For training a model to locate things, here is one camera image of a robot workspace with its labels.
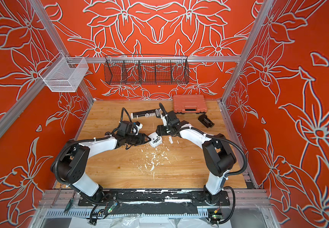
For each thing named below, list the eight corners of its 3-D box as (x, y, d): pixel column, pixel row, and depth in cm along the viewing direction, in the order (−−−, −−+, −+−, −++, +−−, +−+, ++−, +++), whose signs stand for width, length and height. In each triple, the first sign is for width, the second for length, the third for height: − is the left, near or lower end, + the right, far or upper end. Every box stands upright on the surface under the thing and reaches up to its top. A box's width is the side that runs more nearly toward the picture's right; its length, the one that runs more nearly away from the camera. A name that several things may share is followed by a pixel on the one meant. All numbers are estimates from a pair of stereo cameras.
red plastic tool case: (174, 114, 112) (174, 110, 107) (173, 98, 124) (173, 93, 120) (206, 114, 111) (208, 110, 107) (202, 98, 124) (203, 93, 119)
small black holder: (207, 129, 103) (208, 127, 101) (197, 118, 110) (197, 116, 107) (214, 125, 105) (215, 123, 103) (203, 115, 112) (204, 113, 110)
